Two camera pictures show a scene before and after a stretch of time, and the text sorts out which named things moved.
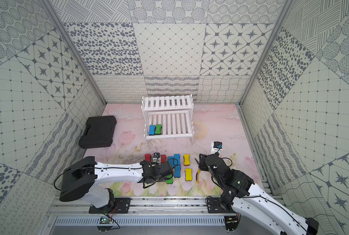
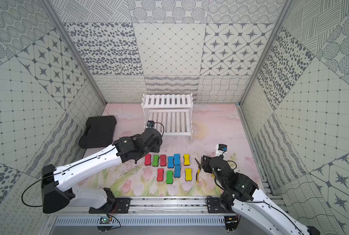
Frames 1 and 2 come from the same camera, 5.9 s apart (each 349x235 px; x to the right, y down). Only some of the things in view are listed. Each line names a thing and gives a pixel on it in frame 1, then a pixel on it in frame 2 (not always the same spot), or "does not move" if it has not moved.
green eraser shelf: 170,181 does not move
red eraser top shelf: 148,157 does not move
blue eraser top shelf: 170,159 does not move
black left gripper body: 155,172 to 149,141
